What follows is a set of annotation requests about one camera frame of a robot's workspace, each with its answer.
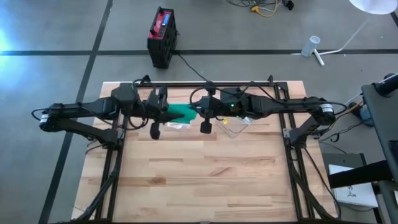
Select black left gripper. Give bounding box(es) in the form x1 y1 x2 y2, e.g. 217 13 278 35
146 86 185 140

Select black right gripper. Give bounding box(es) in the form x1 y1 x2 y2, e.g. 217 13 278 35
190 81 222 134

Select clear plastic bag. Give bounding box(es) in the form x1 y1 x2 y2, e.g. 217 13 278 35
223 116 251 126
166 121 191 130

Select green elastic band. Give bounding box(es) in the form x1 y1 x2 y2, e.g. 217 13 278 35
167 103 198 124

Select clear plastic bin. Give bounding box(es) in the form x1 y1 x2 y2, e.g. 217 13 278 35
216 115 253 139

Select red and black battery box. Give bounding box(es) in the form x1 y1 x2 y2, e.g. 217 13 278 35
146 6 179 70

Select person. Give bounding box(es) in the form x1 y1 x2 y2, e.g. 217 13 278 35
347 101 374 127

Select white box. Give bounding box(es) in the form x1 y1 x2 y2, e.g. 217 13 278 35
328 163 379 208

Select grey metal cart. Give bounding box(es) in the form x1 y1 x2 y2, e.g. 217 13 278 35
328 72 398 224

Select white floor lamp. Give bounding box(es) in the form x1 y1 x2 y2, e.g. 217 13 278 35
291 0 398 67

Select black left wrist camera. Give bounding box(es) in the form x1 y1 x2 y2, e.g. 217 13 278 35
148 93 161 110

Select black aluminium table frame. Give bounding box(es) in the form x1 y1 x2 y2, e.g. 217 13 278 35
70 74 340 224

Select black power cable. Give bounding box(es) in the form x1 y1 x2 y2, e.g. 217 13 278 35
176 53 208 82

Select yellow and black floor cables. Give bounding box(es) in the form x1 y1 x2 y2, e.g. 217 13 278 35
225 0 295 18

